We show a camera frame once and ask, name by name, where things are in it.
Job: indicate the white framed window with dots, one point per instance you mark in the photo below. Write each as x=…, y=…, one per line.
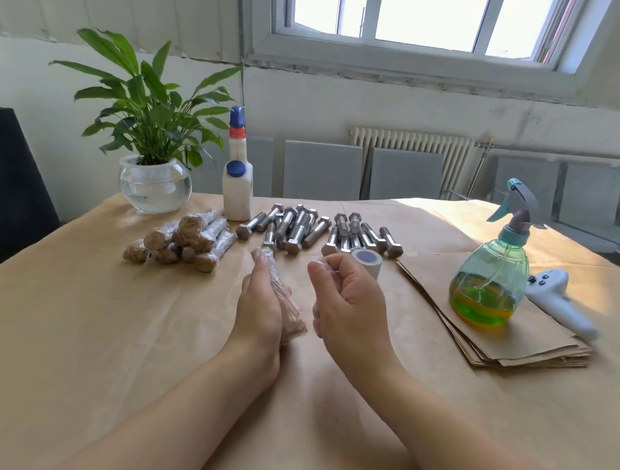
x=426, y=34

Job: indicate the white vertical blind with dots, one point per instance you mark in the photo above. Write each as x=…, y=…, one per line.
x=107, y=24

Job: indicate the green spray bottle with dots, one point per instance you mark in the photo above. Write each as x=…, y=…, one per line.
x=492, y=281

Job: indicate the white handheld controller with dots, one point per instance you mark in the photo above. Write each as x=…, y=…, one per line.
x=560, y=300

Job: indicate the person's left forearm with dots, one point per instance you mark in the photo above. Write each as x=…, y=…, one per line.
x=170, y=426

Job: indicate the pile of steel bolts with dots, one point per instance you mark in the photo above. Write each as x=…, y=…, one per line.
x=320, y=230

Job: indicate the black trash bin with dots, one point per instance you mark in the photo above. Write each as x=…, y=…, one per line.
x=24, y=189

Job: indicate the white radiator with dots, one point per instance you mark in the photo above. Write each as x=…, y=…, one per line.
x=412, y=145

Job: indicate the round glass vase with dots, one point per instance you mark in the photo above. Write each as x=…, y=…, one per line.
x=155, y=186

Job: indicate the white glue bottle blue cap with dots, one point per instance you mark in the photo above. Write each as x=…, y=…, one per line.
x=237, y=192

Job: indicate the person's left hand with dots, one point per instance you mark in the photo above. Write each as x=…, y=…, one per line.
x=257, y=324

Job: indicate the stack of brown paper sheets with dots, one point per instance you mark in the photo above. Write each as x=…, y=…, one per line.
x=523, y=334

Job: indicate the steel hex bolt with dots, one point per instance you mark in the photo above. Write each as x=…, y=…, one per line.
x=160, y=236

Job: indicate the person's right hand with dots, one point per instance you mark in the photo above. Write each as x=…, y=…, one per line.
x=354, y=315

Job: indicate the grey chair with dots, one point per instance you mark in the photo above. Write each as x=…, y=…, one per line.
x=262, y=167
x=533, y=179
x=591, y=199
x=323, y=170
x=407, y=174

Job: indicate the white cling film roll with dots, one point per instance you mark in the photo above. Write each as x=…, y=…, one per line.
x=368, y=259

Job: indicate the large brown paper table cover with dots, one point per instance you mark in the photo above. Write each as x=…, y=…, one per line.
x=77, y=329

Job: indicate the person's right forearm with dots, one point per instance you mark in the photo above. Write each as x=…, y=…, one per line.
x=441, y=426

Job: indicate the green leafy plant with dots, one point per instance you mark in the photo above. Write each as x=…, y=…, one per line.
x=145, y=97

